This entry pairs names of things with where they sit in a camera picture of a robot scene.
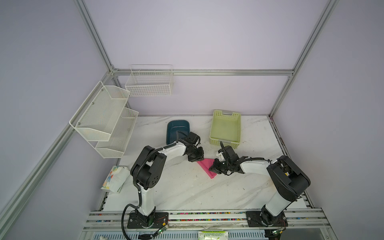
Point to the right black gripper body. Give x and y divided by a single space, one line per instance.
221 166

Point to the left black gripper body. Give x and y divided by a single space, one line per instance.
195 154

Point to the pink paper napkin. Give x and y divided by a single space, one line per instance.
205 165

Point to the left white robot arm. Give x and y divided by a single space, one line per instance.
148 168

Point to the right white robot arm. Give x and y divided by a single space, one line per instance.
289 180

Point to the colourful napkin packet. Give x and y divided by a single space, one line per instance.
115 179

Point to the teal plastic oval tub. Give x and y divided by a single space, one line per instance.
175 129

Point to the light green plastic basket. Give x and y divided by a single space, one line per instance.
226 128

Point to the white perforated metal shelf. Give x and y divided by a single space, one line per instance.
105 121

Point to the white wire basket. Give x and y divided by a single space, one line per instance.
150 80

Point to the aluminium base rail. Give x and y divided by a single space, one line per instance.
296 224

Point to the aluminium frame profile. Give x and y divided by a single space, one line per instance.
21 198

